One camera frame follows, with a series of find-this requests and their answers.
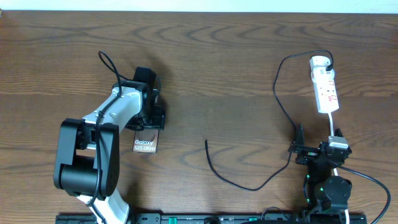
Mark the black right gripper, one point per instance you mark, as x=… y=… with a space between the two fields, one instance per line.
x=309 y=154

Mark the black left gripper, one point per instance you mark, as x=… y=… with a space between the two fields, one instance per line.
x=156 y=117

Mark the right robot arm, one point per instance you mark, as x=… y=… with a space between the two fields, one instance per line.
x=325 y=191

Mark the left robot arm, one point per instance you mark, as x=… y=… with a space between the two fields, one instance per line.
x=87 y=161

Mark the white charger plug adapter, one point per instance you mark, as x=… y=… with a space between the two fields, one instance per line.
x=319 y=61

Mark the white power strip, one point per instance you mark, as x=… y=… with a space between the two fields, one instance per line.
x=325 y=90

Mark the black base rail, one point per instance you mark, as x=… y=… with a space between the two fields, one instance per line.
x=155 y=218

